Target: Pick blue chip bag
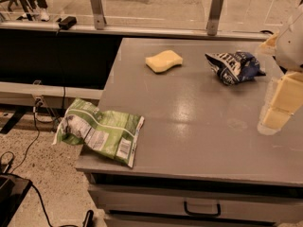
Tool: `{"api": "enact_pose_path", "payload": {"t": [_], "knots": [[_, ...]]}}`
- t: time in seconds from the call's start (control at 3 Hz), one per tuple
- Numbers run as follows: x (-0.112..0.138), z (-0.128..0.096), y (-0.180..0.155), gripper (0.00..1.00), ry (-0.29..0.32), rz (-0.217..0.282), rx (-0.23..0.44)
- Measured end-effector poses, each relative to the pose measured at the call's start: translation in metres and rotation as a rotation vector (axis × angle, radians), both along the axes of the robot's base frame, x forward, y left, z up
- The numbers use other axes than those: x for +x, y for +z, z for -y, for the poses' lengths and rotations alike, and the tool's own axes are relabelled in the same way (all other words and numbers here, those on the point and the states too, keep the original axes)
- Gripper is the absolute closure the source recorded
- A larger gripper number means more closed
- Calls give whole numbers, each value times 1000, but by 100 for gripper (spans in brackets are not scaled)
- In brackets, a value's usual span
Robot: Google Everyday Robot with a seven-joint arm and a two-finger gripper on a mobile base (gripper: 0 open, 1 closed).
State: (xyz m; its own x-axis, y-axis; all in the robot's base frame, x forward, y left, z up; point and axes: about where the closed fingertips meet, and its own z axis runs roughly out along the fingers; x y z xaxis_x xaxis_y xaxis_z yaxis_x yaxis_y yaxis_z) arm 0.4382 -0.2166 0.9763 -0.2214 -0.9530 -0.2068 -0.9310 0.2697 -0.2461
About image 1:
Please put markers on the right metal barrier post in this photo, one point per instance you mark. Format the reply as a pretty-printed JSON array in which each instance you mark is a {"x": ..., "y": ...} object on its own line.
[{"x": 214, "y": 17}]

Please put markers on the yellow sponge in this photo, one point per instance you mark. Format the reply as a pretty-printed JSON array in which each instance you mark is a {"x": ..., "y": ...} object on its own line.
[{"x": 163, "y": 61}]

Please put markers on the black box on floor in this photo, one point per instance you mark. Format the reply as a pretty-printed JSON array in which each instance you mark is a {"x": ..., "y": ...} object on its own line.
[{"x": 13, "y": 190}]

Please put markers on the white shoe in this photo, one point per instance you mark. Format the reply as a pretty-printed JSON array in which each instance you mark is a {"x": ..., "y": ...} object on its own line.
[{"x": 44, "y": 16}]

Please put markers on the metal barrier post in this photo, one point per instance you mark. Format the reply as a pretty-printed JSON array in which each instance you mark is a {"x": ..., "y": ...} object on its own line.
[
  {"x": 98, "y": 14},
  {"x": 214, "y": 17}
]

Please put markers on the green chip bag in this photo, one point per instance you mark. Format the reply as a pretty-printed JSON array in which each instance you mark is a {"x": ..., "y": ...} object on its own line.
[{"x": 111, "y": 134}]

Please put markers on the left metal barrier post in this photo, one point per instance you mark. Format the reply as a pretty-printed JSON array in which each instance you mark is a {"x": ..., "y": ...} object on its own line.
[{"x": 98, "y": 14}]

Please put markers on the blue chip bag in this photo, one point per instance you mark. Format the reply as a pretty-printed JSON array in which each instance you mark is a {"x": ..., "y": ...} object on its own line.
[{"x": 234, "y": 68}]

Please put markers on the black drawer handle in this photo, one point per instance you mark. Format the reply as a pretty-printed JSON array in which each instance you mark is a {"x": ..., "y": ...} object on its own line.
[{"x": 202, "y": 210}]

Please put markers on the black power adapter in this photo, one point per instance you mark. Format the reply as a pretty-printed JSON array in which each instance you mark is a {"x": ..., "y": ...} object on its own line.
[{"x": 67, "y": 23}]

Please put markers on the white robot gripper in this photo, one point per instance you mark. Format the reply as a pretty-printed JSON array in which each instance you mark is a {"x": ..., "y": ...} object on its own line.
[{"x": 291, "y": 49}]

